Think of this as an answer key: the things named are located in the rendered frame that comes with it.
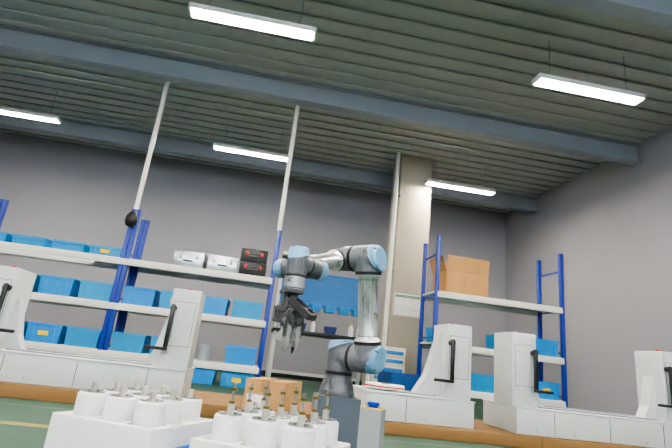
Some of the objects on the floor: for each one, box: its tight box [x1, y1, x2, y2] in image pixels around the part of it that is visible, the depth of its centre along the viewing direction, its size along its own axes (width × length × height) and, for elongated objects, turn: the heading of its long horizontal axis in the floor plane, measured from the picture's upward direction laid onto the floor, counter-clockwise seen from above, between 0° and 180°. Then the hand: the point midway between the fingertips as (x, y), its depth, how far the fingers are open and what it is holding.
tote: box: [377, 371, 421, 390], centre depth 598 cm, size 50×41×37 cm
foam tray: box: [43, 410, 213, 448], centre depth 172 cm, size 39×39×18 cm
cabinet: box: [361, 346, 406, 386], centre depth 704 cm, size 57×47×69 cm
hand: (290, 349), depth 166 cm, fingers open, 3 cm apart
